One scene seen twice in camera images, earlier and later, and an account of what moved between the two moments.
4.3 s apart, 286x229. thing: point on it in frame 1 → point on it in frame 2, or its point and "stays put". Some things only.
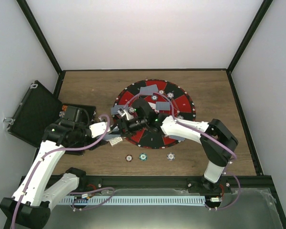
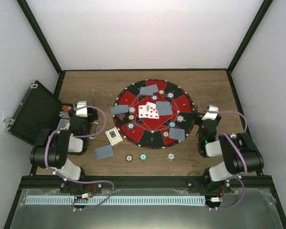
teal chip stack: (143, 156) stays put
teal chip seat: (154, 97) stays put
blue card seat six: (149, 90) stays put
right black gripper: (121, 130) → (219, 119)
